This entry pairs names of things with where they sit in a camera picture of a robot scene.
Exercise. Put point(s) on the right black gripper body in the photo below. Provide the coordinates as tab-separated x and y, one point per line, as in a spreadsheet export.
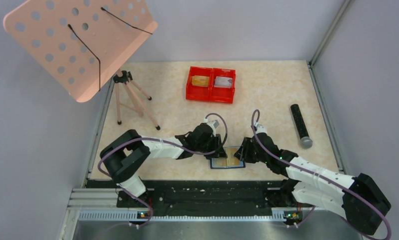
255	155

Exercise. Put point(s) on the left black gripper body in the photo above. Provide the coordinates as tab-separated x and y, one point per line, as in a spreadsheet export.
212	144

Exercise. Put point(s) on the gold vip card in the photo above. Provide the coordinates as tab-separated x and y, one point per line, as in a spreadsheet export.
218	163
231	160
200	81

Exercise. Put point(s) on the navy blue card holder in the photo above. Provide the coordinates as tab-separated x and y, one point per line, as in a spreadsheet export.
240	167

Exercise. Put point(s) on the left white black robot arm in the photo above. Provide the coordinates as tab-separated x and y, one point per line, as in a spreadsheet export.
125	155

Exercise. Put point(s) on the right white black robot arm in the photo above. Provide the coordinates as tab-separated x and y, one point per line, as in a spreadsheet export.
356	199

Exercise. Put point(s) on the silver card in bin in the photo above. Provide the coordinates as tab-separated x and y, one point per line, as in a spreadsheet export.
223	82

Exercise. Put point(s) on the left red plastic bin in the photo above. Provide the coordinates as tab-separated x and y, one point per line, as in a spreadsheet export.
198	93

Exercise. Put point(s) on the red plastic bin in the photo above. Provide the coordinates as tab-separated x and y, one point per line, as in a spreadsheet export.
223	95
198	93

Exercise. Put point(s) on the right red plastic bin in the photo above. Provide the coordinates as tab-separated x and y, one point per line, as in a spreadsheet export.
223	95

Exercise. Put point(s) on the black microphone with grey head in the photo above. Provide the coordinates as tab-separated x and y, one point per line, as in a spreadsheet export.
305	141

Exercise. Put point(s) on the pink tripod stand legs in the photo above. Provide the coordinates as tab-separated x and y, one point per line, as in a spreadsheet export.
125	79

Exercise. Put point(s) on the pink perforated music stand desk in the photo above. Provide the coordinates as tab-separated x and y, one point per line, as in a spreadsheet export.
81	43

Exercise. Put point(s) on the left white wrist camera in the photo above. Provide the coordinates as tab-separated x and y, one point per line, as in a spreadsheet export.
213	124

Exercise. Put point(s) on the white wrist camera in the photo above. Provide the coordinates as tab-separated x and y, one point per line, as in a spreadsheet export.
259	129
213	124

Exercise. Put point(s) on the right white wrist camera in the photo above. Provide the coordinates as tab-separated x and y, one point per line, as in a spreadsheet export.
259	129

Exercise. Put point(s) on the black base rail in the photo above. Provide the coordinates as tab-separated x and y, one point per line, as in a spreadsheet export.
188	201

